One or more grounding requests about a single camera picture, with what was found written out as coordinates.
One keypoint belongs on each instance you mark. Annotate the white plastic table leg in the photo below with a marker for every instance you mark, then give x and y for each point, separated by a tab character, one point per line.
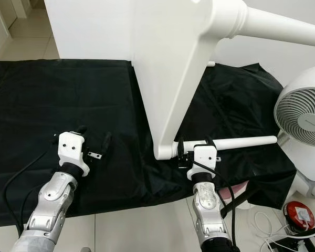
283	29
247	140
210	64

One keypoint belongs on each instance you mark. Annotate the white plastic children table top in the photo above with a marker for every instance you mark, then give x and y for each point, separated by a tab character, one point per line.
178	63

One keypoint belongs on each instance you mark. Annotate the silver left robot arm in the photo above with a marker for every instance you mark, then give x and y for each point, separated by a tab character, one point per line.
52	205

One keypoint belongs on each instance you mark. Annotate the black table cloth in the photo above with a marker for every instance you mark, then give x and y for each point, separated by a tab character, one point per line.
63	105

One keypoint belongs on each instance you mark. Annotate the pink white round stool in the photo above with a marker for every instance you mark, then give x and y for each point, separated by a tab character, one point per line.
231	190

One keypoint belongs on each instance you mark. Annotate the black metal stand pole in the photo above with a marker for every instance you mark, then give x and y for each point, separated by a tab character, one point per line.
239	202

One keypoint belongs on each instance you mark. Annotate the grey robot foot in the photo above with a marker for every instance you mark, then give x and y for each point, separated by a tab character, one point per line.
86	249

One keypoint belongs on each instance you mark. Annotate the white standing fan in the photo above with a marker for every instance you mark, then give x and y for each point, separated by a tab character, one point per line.
302	115

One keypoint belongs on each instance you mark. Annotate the red floor object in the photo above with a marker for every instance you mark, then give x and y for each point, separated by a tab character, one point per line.
300	215

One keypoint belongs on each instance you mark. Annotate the black metal floor rack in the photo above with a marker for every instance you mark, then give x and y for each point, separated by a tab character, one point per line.
299	245

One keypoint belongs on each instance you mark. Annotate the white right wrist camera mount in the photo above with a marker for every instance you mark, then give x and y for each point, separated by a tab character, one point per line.
205	156

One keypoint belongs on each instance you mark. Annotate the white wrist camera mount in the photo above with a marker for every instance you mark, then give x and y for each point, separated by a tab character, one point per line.
205	156
72	147

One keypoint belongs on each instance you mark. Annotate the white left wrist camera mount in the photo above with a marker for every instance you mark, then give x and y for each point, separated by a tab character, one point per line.
72	147

